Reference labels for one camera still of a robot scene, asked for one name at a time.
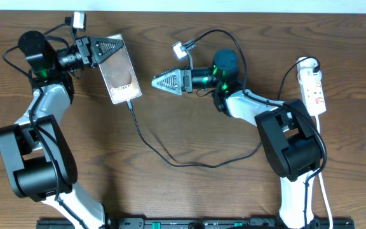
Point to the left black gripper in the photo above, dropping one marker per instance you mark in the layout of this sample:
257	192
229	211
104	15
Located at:
89	49

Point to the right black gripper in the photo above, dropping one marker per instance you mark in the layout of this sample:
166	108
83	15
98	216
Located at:
183	80

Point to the Samsung Galaxy smartphone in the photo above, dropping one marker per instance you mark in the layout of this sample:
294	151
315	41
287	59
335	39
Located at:
119	75

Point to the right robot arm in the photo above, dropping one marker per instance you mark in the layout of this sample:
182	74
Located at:
293	146

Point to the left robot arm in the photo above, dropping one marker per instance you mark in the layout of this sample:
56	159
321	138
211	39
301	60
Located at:
36	156

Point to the white USB charger adapter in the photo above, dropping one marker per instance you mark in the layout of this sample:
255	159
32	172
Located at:
308	62

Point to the white power strip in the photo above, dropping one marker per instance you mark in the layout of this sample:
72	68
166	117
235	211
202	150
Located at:
312	91

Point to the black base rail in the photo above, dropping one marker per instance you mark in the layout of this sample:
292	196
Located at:
254	222

